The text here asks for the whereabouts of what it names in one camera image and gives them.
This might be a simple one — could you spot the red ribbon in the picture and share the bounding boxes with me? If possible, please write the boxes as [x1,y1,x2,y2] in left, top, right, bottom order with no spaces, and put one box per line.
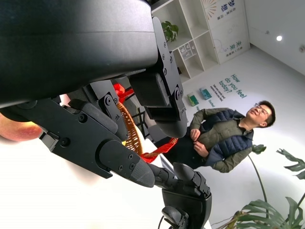
[112,83,179,164]

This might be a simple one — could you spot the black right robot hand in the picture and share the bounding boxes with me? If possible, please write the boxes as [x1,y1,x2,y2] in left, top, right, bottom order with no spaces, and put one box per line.
[147,162,213,229]

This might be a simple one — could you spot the large monstera plant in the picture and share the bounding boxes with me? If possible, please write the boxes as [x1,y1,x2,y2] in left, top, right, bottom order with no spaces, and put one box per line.
[211,144,305,229]

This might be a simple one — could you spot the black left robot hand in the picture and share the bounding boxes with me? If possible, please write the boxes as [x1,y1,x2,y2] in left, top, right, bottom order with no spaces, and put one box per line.
[0,0,188,188]

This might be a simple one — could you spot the man in quilted vest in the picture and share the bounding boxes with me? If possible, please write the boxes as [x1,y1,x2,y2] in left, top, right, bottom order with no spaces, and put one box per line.
[163,100,276,174]

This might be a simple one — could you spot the green wall card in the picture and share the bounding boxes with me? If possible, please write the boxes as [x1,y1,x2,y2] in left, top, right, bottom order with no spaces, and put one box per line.
[186,93,200,107]

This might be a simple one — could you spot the brown wicker basket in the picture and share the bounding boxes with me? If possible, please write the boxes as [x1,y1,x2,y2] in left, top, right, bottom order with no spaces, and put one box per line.
[116,102,144,156]

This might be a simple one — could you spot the white wall poster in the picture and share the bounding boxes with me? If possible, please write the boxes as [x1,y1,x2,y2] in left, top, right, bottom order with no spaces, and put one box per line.
[201,0,251,65]

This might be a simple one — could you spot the red apple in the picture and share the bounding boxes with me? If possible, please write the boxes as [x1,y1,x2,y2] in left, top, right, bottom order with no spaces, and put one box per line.
[0,111,44,144]

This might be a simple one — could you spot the small green shelf plant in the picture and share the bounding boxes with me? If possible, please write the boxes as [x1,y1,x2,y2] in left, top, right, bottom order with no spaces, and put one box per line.
[161,21,180,43]

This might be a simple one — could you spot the white cube shelf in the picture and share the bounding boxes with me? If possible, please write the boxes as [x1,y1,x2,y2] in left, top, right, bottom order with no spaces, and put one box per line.
[151,0,220,84]

